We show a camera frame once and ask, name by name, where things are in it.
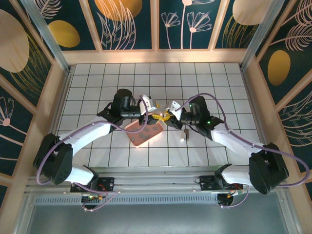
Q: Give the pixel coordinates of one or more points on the small clear stapler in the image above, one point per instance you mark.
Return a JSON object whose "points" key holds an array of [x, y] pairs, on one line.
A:
{"points": [[186, 133]]}

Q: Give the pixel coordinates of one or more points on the pink plastic tray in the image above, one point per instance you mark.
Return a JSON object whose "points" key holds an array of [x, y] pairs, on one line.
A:
{"points": [[130, 133]]}

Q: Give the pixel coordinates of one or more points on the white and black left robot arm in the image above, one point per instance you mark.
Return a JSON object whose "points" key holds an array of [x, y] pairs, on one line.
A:
{"points": [[84, 140]]}

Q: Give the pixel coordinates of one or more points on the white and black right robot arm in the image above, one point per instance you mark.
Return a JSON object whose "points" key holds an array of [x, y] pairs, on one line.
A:
{"points": [[234, 140]]}

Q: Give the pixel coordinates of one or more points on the white grid mat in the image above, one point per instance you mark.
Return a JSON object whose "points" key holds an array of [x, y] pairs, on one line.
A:
{"points": [[122, 73]]}

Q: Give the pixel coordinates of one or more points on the grey metal panel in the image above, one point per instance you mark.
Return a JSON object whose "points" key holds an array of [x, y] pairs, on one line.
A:
{"points": [[156, 219]]}

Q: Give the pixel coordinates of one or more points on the aluminium mounting rail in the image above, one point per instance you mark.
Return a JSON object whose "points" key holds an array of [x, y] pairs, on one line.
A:
{"points": [[156, 182]]}

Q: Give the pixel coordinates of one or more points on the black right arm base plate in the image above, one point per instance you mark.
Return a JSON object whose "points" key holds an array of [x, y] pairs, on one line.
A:
{"points": [[207, 182]]}

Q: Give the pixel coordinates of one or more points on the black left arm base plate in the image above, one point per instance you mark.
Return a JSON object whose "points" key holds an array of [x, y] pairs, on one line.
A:
{"points": [[107, 182]]}

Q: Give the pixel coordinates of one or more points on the aluminium frame post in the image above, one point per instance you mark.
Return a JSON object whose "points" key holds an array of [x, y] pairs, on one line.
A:
{"points": [[46, 36], [262, 36]]}

